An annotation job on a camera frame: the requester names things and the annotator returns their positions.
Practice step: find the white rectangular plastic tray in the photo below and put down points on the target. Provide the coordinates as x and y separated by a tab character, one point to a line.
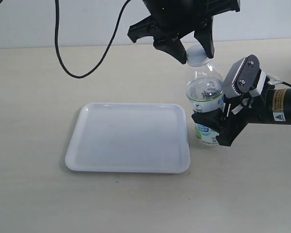
129	138

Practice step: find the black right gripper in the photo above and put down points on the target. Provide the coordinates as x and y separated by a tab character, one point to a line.
230	127

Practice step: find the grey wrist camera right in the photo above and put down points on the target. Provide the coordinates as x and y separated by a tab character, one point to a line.
244	78

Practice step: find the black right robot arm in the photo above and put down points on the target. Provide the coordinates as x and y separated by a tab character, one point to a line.
281	103

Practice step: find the clear plastic water bottle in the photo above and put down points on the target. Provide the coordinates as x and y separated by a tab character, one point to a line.
204	88

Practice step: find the white bottle cap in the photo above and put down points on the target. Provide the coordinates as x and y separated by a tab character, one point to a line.
196	56

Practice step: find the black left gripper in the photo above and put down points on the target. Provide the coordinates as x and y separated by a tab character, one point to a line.
169	18

